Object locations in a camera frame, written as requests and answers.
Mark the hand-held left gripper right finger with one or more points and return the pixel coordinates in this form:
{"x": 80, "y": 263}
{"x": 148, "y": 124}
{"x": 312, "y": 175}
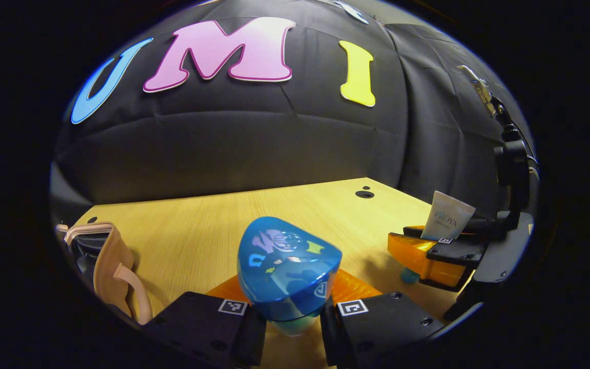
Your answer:
{"x": 330, "y": 333}

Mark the black backdrop cloth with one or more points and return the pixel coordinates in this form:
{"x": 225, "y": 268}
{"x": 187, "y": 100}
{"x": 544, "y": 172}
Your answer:
{"x": 274, "y": 143}

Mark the beige plastic clip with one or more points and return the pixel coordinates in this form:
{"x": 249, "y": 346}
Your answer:
{"x": 477, "y": 84}

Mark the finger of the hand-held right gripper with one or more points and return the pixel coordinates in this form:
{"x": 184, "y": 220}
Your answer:
{"x": 454, "y": 251}
{"x": 479, "y": 228}

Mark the pink quilted suitcase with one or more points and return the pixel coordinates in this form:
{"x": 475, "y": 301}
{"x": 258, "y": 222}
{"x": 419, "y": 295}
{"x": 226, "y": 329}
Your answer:
{"x": 110, "y": 266}

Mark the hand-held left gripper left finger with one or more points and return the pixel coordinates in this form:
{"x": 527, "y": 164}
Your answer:
{"x": 254, "y": 335}

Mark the teal bottle blue cap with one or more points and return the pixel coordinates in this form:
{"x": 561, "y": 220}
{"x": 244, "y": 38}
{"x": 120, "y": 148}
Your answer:
{"x": 285, "y": 277}

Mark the white squeeze tube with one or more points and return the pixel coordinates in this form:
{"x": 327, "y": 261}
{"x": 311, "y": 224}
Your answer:
{"x": 448, "y": 215}

